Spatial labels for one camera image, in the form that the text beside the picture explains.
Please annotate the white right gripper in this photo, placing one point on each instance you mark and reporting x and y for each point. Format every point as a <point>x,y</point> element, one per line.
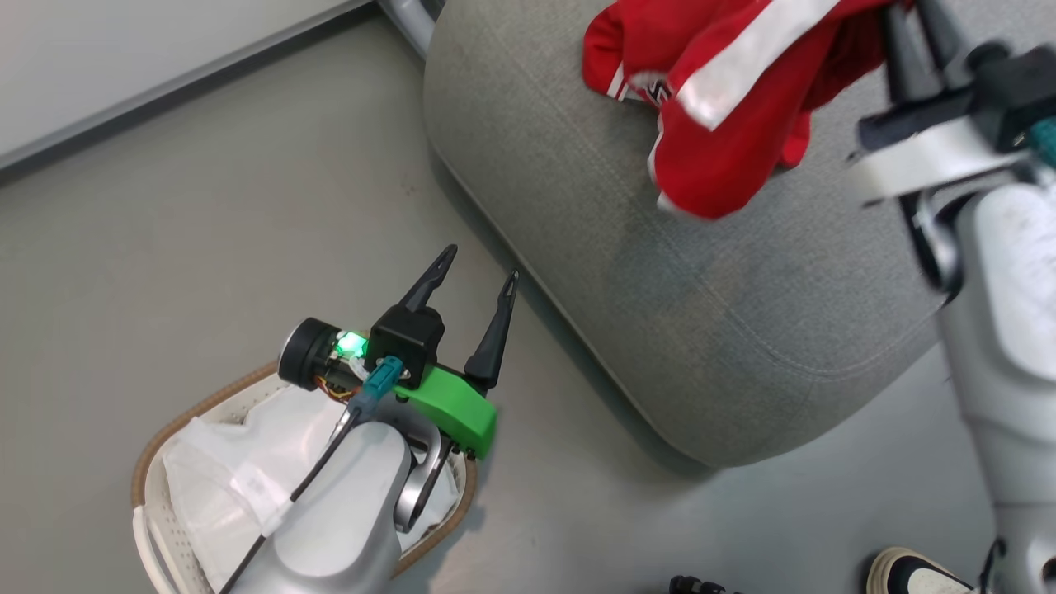
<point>932,153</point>

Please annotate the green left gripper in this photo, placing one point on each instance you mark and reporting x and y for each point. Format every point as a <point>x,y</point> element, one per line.
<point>454,408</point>

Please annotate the red basketball jersey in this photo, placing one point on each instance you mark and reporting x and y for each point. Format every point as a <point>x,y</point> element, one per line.
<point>726,107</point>

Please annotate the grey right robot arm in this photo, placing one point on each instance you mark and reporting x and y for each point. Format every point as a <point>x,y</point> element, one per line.
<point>1015,330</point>

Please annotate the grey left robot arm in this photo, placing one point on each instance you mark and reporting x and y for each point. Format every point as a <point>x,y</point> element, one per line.
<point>346,511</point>

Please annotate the white laundry basket brown rim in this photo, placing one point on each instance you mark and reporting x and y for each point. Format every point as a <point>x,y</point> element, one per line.
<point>153,511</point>

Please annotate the grey fabric sofa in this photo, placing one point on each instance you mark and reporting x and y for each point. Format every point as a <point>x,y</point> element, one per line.
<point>660,289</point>

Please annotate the grey metal sofa leg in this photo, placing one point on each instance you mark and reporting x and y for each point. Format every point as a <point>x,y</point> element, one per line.
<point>412,21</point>

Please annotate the white cloth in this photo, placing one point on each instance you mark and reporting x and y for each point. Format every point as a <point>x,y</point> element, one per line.
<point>206,478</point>

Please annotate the small black object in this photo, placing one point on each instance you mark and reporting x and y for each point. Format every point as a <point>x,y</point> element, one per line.
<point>697,586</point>

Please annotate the white and black shoe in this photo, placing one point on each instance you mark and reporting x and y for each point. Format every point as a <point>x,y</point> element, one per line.
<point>912,575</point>

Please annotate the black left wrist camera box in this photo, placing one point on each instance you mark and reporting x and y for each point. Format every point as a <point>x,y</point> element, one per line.
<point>406,346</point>

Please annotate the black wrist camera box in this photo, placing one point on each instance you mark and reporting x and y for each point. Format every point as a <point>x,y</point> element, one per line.
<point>406,346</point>
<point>1019,91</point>

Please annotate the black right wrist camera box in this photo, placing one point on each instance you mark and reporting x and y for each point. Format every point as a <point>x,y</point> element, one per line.
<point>1019,91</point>

